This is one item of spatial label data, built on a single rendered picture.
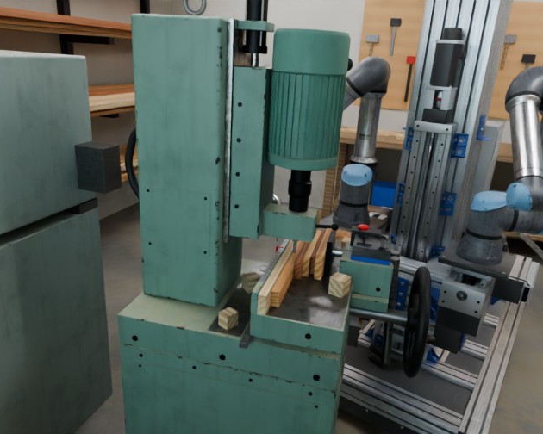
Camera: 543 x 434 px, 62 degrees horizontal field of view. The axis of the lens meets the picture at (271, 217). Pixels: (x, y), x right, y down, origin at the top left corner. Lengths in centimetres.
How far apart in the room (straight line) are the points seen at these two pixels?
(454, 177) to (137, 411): 136
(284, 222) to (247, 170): 17
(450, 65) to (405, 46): 259
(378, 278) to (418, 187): 71
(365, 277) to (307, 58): 56
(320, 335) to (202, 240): 38
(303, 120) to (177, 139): 31
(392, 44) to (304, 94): 329
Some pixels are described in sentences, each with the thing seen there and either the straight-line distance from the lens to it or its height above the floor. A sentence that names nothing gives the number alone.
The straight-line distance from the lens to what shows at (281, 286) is 107.
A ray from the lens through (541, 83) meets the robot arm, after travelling 161.
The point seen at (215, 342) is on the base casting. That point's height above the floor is 78.
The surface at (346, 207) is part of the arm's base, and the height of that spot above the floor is 89.
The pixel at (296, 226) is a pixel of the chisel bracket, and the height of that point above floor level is 104.
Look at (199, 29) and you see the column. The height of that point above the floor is 149.
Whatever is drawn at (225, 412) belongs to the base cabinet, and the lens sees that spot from 128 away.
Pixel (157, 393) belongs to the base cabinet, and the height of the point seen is 58.
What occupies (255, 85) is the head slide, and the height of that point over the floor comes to 138.
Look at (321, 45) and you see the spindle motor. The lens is 103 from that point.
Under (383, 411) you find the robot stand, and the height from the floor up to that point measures 15.
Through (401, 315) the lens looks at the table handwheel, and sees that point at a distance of 126.
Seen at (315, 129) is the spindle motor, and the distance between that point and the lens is 105.
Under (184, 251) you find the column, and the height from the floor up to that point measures 96.
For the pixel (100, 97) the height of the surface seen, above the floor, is 111.
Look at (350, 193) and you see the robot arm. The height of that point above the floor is 96.
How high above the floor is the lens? 145
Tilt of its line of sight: 20 degrees down
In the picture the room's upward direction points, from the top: 3 degrees clockwise
